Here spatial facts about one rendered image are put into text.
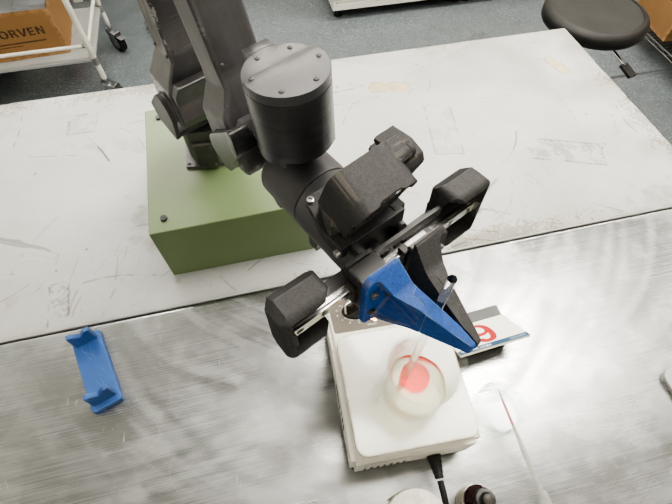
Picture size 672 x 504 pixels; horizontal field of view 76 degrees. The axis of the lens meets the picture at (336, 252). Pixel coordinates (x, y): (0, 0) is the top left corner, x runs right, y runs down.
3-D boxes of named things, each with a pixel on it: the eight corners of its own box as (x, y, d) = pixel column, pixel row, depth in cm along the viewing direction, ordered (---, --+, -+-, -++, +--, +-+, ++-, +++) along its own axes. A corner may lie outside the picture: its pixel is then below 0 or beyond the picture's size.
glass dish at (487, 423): (491, 444, 48) (497, 441, 47) (461, 399, 51) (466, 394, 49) (529, 420, 50) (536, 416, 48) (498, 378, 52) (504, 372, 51)
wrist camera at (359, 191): (295, 217, 31) (283, 152, 25) (371, 165, 33) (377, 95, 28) (350, 274, 29) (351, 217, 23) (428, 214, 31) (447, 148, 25)
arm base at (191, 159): (187, 132, 59) (172, 97, 54) (235, 127, 60) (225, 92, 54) (186, 172, 56) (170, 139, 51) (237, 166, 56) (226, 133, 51)
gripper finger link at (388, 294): (357, 321, 32) (362, 280, 27) (394, 293, 33) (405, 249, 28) (425, 397, 29) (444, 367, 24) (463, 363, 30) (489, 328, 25)
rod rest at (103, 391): (74, 344, 54) (59, 333, 51) (102, 331, 55) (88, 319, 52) (96, 415, 50) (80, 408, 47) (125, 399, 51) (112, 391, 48)
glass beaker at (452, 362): (390, 435, 41) (402, 415, 34) (369, 370, 44) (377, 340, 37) (458, 415, 42) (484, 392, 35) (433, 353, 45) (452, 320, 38)
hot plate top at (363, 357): (335, 339, 47) (335, 336, 46) (442, 321, 48) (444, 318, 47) (357, 460, 40) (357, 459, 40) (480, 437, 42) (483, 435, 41)
